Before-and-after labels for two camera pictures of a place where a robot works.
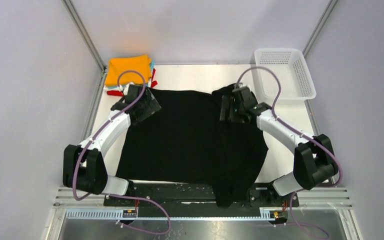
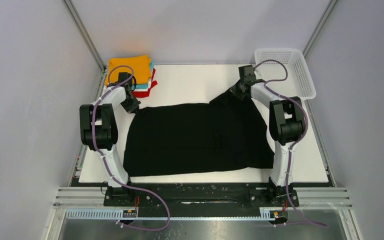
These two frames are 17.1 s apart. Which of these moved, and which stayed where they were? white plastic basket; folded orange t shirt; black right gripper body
Moved: black right gripper body
Stayed: folded orange t shirt; white plastic basket
